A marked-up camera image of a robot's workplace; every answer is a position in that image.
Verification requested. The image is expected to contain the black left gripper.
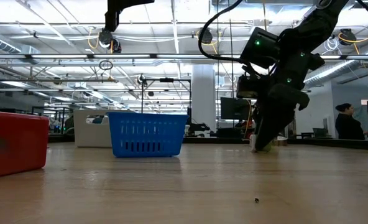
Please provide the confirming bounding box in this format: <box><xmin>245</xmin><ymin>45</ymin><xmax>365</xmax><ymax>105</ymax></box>
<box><xmin>104</xmin><ymin>0</ymin><xmax>155</xmax><ymax>32</ymax></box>

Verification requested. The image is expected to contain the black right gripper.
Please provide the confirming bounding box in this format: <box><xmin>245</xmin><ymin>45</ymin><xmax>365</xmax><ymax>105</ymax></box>
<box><xmin>253</xmin><ymin>51</ymin><xmax>326</xmax><ymax>153</ymax></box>

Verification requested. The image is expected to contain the wooden bulb stand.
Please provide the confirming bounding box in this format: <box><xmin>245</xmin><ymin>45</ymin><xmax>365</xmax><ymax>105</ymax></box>
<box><xmin>272</xmin><ymin>135</ymin><xmax>288</xmax><ymax>147</ymax></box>

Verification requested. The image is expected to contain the white round column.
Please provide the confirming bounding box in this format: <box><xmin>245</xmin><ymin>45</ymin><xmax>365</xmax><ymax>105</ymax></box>
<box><xmin>191</xmin><ymin>63</ymin><xmax>217</xmax><ymax>132</ymax></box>

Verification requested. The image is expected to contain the person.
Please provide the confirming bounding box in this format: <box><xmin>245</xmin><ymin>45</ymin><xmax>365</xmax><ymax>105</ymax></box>
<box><xmin>334</xmin><ymin>103</ymin><xmax>368</xmax><ymax>141</ymax></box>

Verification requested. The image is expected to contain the blue slotted plastic basket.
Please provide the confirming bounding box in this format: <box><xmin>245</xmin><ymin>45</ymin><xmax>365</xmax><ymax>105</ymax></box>
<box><xmin>106</xmin><ymin>111</ymin><xmax>190</xmax><ymax>158</ymax></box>

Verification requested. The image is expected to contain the large red plastic box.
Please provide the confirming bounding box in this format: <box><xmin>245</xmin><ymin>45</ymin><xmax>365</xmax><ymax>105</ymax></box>
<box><xmin>0</xmin><ymin>110</ymin><xmax>50</xmax><ymax>180</ymax></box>

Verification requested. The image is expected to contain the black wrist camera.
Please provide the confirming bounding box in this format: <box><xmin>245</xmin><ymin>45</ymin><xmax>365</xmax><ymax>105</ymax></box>
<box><xmin>236</xmin><ymin>73</ymin><xmax>263</xmax><ymax>100</ymax></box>

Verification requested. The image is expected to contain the black table frame rail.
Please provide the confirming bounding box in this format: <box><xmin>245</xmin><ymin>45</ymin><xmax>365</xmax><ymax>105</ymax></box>
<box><xmin>179</xmin><ymin>136</ymin><xmax>368</xmax><ymax>152</ymax></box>

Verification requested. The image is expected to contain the silver ventilation duct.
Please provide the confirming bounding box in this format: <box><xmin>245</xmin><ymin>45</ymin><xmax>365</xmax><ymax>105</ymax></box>
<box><xmin>303</xmin><ymin>58</ymin><xmax>366</xmax><ymax>90</ymax></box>

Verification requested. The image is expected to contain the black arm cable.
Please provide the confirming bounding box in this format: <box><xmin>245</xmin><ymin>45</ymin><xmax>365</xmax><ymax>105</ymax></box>
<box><xmin>197</xmin><ymin>0</ymin><xmax>244</xmax><ymax>63</ymax></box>

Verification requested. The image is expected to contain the black background rig frame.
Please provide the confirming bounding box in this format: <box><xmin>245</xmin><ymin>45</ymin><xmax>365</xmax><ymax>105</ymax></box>
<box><xmin>140</xmin><ymin>78</ymin><xmax>193</xmax><ymax>114</ymax></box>

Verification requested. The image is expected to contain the white plastic bin with handles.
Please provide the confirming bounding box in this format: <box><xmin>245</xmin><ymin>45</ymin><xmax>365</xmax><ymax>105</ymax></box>
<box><xmin>73</xmin><ymin>109</ymin><xmax>117</xmax><ymax>149</ymax></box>

